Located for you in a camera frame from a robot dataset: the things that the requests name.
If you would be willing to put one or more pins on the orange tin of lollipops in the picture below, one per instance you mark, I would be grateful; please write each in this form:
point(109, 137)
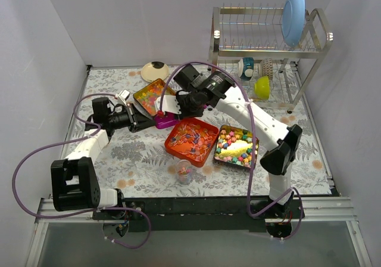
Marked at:
point(192, 139)

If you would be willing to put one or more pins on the aluminium frame rail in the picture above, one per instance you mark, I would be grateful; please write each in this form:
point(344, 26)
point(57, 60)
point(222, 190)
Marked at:
point(316, 209)

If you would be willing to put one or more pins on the floral table mat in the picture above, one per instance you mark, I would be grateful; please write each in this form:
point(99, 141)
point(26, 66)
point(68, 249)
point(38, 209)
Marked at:
point(138, 164)

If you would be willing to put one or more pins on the dark tin translucent star candies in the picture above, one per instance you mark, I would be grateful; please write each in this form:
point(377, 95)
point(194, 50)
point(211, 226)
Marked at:
point(147, 96)

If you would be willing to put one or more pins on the dark tin pastel star candies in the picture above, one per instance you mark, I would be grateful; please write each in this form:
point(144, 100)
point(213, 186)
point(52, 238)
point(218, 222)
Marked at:
point(234, 148)

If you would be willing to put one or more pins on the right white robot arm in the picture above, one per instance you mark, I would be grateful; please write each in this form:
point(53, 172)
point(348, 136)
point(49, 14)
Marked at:
point(280, 140)

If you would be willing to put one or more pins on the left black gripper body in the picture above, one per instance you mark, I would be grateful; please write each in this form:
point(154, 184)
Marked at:
point(131, 117)

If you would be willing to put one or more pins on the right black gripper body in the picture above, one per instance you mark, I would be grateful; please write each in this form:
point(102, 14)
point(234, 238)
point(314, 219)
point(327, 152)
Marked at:
point(181, 102)

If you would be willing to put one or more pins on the patterned beige bowl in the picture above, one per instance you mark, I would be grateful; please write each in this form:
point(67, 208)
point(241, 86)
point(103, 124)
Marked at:
point(266, 68)

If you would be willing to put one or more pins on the purple plastic scoop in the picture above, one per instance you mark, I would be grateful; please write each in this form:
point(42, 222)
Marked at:
point(170, 119)

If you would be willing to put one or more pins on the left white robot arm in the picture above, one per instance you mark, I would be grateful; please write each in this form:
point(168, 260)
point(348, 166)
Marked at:
point(74, 182)

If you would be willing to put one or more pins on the cream plate black spot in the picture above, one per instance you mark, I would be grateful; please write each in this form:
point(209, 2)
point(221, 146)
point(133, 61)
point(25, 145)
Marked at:
point(154, 70)

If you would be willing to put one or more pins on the black base bar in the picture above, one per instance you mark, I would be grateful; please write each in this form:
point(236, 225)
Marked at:
point(198, 214)

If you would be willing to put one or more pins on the yellow green bowl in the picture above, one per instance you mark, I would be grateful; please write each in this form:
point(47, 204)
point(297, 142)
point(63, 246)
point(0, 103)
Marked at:
point(262, 88)

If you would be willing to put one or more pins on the blue plate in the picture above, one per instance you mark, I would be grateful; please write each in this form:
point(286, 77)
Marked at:
point(293, 18)

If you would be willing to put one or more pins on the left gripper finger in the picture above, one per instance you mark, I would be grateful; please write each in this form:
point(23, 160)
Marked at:
point(143, 113)
point(139, 126)

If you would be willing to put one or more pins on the teal white bowl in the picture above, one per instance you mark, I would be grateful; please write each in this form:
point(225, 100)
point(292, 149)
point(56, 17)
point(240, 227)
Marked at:
point(246, 68)

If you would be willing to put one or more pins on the clear glass jar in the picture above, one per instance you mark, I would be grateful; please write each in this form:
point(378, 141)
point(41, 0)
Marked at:
point(184, 171)

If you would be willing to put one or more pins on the steel dish rack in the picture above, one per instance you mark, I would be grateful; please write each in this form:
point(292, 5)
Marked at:
point(238, 32)

